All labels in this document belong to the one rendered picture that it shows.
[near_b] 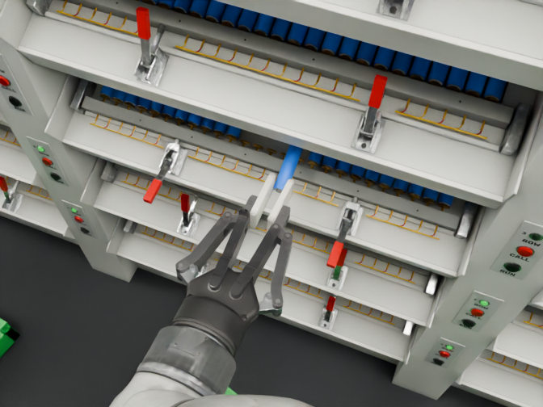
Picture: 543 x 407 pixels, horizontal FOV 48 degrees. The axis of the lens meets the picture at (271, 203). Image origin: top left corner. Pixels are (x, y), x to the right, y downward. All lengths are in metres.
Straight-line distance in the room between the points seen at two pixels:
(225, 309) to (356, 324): 0.58
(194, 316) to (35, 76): 0.42
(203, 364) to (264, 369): 0.71
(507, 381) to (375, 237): 0.48
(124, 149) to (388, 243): 0.40
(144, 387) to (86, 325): 0.81
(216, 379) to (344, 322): 0.60
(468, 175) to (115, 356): 0.90
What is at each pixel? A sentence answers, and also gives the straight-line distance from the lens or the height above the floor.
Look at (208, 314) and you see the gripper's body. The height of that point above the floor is 0.68.
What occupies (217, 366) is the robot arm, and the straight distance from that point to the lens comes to 0.62.
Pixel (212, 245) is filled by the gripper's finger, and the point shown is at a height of 0.64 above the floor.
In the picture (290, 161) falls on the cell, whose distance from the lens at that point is 0.79.
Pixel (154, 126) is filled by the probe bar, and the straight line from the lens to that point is 0.91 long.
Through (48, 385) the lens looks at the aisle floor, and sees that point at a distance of 1.39.
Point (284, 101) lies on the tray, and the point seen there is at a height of 0.73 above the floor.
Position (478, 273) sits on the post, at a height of 0.55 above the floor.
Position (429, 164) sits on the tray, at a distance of 0.69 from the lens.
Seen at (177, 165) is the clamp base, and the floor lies 0.54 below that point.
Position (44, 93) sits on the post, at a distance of 0.92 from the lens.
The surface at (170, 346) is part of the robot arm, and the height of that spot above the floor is 0.69.
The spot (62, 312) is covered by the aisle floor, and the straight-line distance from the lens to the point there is 1.44.
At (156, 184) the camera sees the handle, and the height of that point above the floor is 0.55.
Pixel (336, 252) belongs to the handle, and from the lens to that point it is 0.81.
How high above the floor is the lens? 1.27
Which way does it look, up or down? 59 degrees down
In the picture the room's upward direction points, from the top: straight up
